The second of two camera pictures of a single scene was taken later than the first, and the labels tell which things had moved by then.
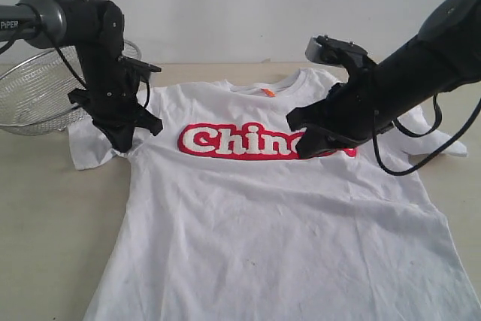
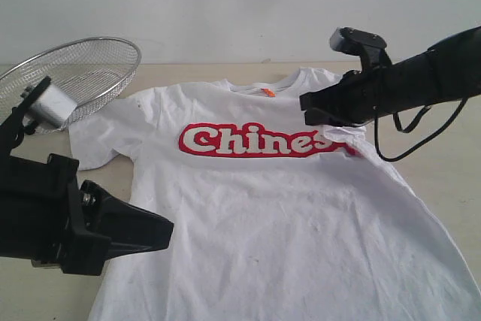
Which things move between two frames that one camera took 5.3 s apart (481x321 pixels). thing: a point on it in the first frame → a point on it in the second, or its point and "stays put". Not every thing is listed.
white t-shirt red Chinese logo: (222, 219) stays put
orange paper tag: (269, 92) stays put
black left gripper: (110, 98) → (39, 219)
